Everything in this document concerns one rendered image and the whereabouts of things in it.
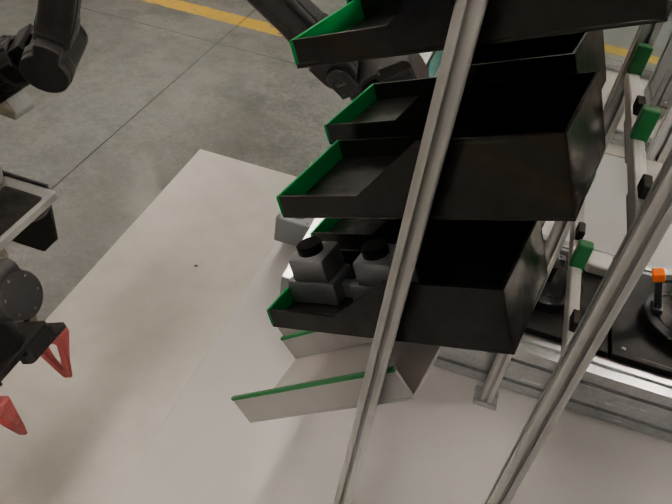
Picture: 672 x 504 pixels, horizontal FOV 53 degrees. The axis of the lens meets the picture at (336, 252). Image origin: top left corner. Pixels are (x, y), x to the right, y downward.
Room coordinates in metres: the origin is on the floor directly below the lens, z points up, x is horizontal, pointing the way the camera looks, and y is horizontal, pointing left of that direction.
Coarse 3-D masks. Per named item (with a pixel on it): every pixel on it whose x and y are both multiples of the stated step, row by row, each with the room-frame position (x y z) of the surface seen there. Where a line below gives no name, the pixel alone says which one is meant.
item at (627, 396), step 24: (648, 264) 1.05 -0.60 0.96; (528, 336) 0.80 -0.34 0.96; (456, 360) 0.79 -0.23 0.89; (480, 360) 0.78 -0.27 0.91; (528, 360) 0.77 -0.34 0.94; (552, 360) 0.76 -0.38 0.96; (600, 360) 0.78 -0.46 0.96; (504, 384) 0.77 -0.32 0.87; (528, 384) 0.77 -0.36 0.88; (600, 384) 0.74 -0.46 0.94; (624, 384) 0.74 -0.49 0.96; (648, 384) 0.74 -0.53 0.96; (576, 408) 0.74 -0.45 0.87; (600, 408) 0.74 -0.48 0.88; (624, 408) 0.73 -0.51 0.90; (648, 408) 0.73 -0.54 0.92; (648, 432) 0.72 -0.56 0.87
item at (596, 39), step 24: (480, 48) 0.75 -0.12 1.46; (504, 48) 0.74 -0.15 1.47; (528, 48) 0.73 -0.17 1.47; (552, 48) 0.72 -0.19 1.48; (576, 48) 0.61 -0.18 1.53; (600, 48) 0.69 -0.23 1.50; (480, 72) 0.62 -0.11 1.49; (504, 72) 0.61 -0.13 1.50; (528, 72) 0.60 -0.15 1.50; (552, 72) 0.60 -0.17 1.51; (576, 72) 0.59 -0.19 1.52; (600, 72) 0.68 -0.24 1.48; (360, 96) 0.76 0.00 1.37; (384, 96) 0.79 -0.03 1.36; (408, 96) 0.78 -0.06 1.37; (336, 120) 0.70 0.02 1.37; (360, 120) 0.73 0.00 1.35; (384, 120) 0.65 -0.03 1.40; (408, 120) 0.64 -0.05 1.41
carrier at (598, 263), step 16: (560, 256) 0.93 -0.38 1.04; (592, 256) 1.01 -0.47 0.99; (608, 256) 1.02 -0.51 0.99; (560, 272) 0.95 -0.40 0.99; (592, 272) 0.98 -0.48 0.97; (544, 288) 0.90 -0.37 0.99; (560, 288) 0.90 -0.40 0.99; (592, 288) 0.94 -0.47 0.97; (544, 304) 0.86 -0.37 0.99; (560, 304) 0.86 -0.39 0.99; (544, 320) 0.84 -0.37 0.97; (560, 320) 0.84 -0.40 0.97; (544, 336) 0.81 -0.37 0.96; (560, 336) 0.81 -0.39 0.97
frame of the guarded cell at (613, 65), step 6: (606, 60) 2.19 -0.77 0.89; (612, 60) 2.19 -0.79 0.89; (606, 66) 2.19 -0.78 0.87; (612, 66) 2.19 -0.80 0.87; (618, 66) 2.19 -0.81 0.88; (648, 72) 2.16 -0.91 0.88; (648, 78) 2.16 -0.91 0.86; (618, 132) 1.71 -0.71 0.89; (612, 138) 1.70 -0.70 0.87; (618, 138) 1.69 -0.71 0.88; (618, 144) 1.69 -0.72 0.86; (648, 144) 1.68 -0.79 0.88
